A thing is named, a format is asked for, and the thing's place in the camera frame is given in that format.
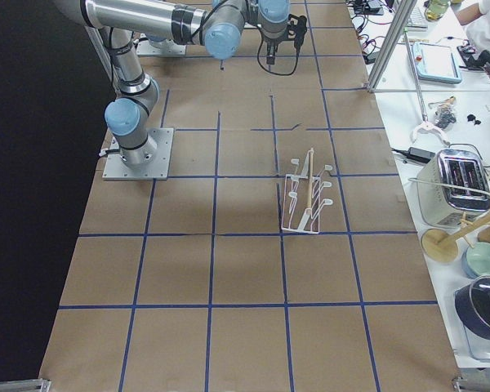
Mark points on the aluminium frame post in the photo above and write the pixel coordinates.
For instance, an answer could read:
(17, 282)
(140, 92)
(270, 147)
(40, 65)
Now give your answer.
(395, 31)

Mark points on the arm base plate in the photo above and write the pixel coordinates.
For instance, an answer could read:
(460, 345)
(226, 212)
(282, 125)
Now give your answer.
(151, 161)
(152, 47)

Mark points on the cream toaster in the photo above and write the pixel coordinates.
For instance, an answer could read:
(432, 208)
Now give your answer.
(452, 186)

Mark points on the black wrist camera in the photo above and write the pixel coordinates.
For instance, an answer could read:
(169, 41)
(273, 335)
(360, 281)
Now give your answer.
(296, 30)

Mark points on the dark blue pot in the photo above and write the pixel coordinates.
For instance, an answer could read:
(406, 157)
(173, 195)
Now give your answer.
(472, 303)

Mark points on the blue teach pendant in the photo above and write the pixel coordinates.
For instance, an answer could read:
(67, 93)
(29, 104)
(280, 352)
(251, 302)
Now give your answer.
(435, 63)

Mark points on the green bowl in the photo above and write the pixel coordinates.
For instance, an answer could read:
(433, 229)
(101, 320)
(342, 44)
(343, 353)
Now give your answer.
(476, 260)

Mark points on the wooden mug tree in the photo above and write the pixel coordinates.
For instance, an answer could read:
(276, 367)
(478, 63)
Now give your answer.
(440, 246)

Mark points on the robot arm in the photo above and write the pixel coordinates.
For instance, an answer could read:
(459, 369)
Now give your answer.
(218, 30)

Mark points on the black power adapter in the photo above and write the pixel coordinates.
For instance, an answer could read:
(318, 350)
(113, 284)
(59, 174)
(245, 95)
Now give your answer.
(415, 154)

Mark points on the white wire cup rack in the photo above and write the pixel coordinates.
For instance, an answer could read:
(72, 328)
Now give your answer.
(302, 196)

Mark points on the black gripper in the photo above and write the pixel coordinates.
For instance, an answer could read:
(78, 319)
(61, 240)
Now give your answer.
(271, 42)

